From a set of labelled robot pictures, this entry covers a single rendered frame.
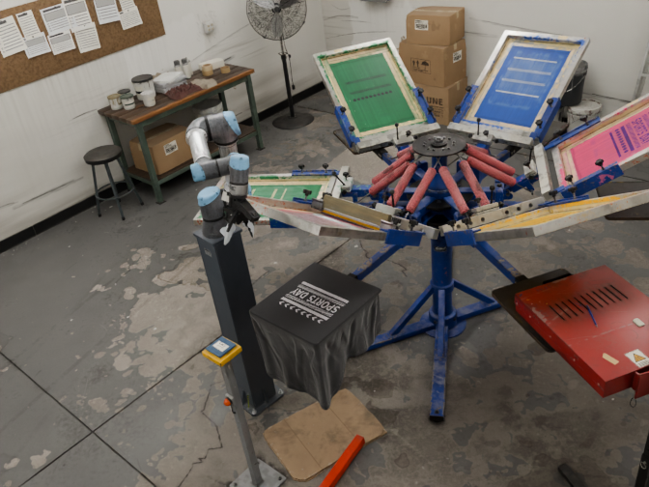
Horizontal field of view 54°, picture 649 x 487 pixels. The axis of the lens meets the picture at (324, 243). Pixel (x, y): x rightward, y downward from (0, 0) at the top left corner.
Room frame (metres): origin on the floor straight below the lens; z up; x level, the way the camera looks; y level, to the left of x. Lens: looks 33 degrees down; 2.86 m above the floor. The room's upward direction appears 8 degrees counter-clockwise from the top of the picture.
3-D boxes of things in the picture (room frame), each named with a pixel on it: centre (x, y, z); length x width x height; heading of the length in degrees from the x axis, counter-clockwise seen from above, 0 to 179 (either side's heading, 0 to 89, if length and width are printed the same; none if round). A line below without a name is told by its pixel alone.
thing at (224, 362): (2.21, 0.53, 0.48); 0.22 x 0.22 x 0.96; 45
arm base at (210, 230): (2.84, 0.53, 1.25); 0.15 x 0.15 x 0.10
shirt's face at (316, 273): (2.48, 0.08, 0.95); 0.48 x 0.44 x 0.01; 135
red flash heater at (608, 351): (1.89, -1.07, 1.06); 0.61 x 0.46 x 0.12; 15
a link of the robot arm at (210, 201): (2.84, 0.53, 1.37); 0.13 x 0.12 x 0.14; 101
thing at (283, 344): (2.32, 0.25, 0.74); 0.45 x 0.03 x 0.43; 45
